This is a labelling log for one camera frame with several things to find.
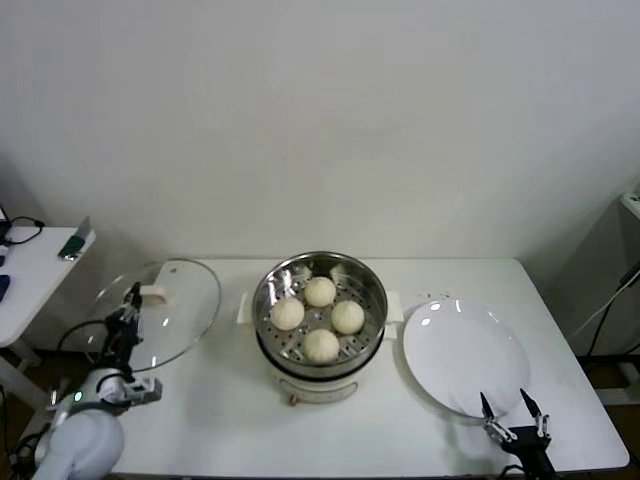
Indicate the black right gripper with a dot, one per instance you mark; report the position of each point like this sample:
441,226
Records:
530,442

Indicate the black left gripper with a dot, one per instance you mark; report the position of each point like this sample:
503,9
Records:
120,340

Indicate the round glass pot lid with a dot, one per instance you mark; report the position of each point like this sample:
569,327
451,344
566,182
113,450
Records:
190,300

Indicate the white steamed baozi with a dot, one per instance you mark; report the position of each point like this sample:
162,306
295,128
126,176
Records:
320,291
347,317
321,346
287,314

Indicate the perforated steel steamer basket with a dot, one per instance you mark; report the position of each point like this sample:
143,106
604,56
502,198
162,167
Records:
272,285

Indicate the round white plate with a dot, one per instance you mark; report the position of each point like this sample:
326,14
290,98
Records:
465,350

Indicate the white side table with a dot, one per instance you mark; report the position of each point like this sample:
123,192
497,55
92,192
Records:
35,280

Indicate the dark blue flat object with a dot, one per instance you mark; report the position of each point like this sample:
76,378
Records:
4,287

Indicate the dark device with screen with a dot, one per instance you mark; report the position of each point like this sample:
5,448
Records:
3,215

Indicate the white electric cooking pot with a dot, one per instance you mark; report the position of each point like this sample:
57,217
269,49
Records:
315,387

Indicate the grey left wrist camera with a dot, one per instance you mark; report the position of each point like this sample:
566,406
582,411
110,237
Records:
147,391

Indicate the white metal floor frame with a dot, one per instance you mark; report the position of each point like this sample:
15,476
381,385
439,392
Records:
620,395

